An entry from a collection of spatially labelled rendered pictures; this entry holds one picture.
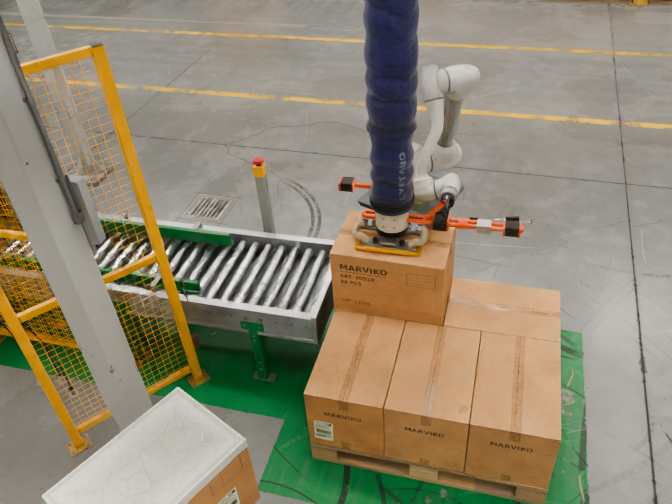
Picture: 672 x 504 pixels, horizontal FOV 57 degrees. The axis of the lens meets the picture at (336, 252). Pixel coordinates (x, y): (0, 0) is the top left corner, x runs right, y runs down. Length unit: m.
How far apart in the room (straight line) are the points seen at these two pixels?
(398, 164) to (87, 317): 1.52
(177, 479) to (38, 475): 1.67
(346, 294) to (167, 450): 1.39
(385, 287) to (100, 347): 1.42
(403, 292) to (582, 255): 1.94
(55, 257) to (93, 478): 0.83
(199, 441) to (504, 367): 1.56
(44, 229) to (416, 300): 1.81
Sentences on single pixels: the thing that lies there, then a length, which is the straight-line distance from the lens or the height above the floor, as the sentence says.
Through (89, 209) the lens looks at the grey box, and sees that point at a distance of 2.63.
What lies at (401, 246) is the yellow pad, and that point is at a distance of 3.21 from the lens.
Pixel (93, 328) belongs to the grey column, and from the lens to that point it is 2.85.
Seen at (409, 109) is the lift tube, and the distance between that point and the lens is 2.84.
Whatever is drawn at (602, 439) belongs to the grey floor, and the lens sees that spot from 3.79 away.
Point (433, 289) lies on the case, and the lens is 3.23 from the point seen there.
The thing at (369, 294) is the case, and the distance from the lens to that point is 3.36.
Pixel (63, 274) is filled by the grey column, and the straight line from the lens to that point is 2.68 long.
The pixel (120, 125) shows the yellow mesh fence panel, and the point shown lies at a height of 1.74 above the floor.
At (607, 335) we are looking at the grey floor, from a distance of 4.32.
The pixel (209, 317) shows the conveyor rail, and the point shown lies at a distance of 3.68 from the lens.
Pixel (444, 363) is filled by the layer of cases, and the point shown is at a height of 0.54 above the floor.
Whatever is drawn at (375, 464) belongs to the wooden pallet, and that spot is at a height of 0.02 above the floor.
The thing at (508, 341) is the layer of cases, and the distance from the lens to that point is 3.37.
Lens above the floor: 2.97
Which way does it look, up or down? 39 degrees down
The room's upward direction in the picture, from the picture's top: 5 degrees counter-clockwise
